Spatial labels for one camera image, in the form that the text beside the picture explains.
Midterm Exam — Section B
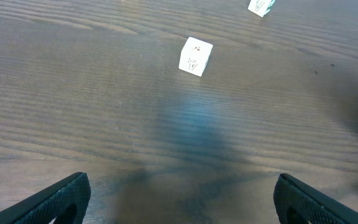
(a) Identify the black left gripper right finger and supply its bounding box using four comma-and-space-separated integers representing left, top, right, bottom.
273, 173, 358, 224

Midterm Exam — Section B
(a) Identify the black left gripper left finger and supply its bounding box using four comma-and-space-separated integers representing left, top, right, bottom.
0, 172, 91, 224

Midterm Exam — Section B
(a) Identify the white block green side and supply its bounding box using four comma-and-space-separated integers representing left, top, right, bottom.
247, 0, 275, 17

